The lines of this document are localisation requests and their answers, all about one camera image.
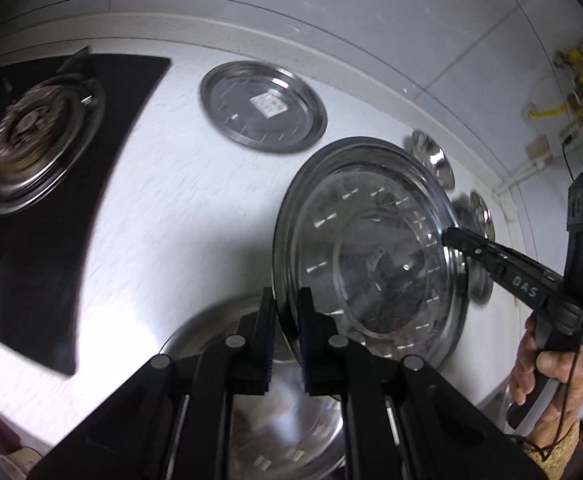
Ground yellow gas pipe fittings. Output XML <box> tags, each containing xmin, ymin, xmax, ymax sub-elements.
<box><xmin>524</xmin><ymin>35</ymin><xmax>583</xmax><ymax>142</ymax></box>

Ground person's right hand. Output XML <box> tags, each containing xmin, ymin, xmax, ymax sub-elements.
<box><xmin>510</xmin><ymin>317</ymin><xmax>583</xmax><ymax>441</ymax></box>

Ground labelled steel plate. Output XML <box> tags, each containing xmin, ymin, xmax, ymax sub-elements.
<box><xmin>200</xmin><ymin>61</ymin><xmax>328</xmax><ymax>154</ymax></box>

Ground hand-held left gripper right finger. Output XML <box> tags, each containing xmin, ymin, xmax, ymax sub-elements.
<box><xmin>297</xmin><ymin>287</ymin><xmax>547</xmax><ymax>480</ymax></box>

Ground beige wall outlet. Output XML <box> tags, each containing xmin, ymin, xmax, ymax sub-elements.
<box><xmin>526</xmin><ymin>136</ymin><xmax>555</xmax><ymax>161</ymax></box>

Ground black power cable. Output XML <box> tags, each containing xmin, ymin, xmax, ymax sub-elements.
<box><xmin>560</xmin><ymin>137</ymin><xmax>578</xmax><ymax>182</ymax></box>

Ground large grey metal bowl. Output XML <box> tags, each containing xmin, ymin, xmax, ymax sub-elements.
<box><xmin>158</xmin><ymin>294</ymin><xmax>348</xmax><ymax>480</ymax></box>

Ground person's right forearm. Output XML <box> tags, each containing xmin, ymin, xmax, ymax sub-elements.
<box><xmin>519</xmin><ymin>410</ymin><xmax>583</xmax><ymax>480</ymax></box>

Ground small steel bowl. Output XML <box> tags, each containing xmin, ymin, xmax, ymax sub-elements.
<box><xmin>405</xmin><ymin>130</ymin><xmax>456</xmax><ymax>191</ymax></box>
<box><xmin>451</xmin><ymin>190</ymin><xmax>495</xmax><ymax>247</ymax></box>

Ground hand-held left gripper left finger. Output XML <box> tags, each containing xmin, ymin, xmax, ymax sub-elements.
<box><xmin>30</xmin><ymin>287</ymin><xmax>277</xmax><ymax>480</ymax></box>

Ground round steel gas burner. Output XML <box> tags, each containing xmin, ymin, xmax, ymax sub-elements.
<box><xmin>0</xmin><ymin>72</ymin><xmax>107</xmax><ymax>216</ymax></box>

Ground large dashed steel plate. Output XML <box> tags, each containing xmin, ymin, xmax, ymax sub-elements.
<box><xmin>271</xmin><ymin>137</ymin><xmax>472</xmax><ymax>368</ymax></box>

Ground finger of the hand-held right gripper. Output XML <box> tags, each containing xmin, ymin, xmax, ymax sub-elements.
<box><xmin>444</xmin><ymin>227</ymin><xmax>518</xmax><ymax>287</ymax></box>

